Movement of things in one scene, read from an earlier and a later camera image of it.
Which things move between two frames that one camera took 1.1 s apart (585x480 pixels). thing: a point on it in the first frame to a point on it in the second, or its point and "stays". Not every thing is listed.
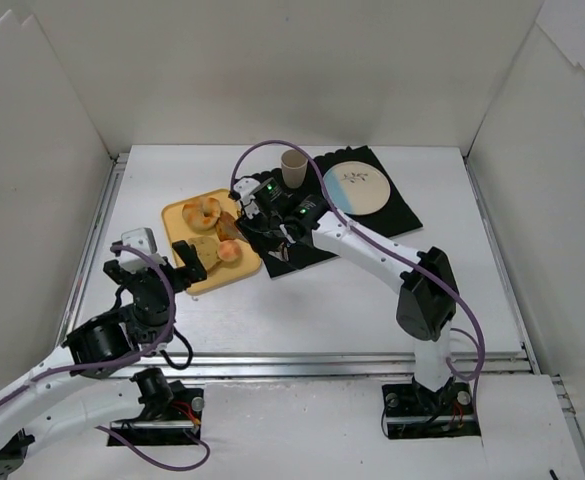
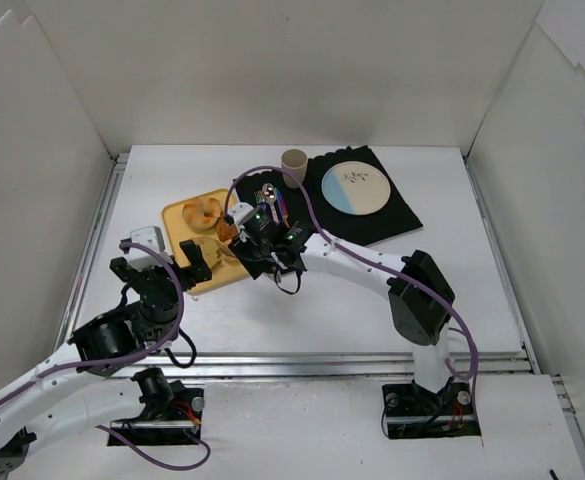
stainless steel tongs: [232, 231] to [229, 255]
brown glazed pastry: [227, 227] stays
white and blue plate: [357, 187] stays
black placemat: [276, 260] to [285, 205]
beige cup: [294, 166] stays
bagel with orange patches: [203, 214] stays
